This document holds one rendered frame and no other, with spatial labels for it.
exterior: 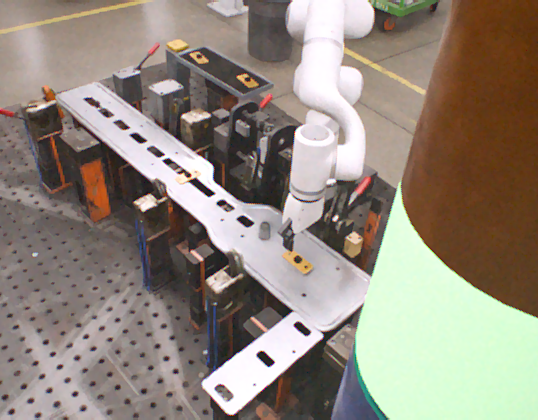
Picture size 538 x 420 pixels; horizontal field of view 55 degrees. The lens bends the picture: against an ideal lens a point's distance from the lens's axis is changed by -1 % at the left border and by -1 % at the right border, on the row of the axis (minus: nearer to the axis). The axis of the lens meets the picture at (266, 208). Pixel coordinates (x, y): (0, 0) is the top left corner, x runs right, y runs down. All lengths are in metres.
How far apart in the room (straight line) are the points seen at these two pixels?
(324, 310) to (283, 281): 0.13
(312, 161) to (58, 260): 1.04
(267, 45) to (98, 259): 3.04
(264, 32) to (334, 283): 3.33
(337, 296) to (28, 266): 1.03
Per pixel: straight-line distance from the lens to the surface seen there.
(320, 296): 1.32
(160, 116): 1.89
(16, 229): 2.02
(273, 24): 4.43
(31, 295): 1.79
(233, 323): 1.41
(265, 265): 1.37
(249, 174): 1.59
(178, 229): 1.84
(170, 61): 2.07
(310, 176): 1.14
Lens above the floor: 2.01
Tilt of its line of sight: 42 degrees down
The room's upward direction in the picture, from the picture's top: 4 degrees clockwise
